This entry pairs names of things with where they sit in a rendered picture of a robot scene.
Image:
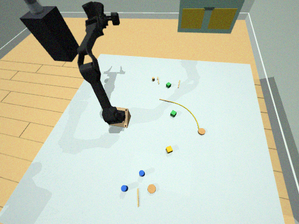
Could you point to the green block with hole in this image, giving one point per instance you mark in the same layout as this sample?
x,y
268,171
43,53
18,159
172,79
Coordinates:
x,y
173,113

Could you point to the orange round disc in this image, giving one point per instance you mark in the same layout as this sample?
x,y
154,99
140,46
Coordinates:
x,y
151,188

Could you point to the round wooden button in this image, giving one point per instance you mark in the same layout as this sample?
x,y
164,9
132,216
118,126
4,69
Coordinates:
x,y
201,131

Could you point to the blue cylinder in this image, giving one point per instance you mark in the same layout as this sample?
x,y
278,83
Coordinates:
x,y
124,188
142,173

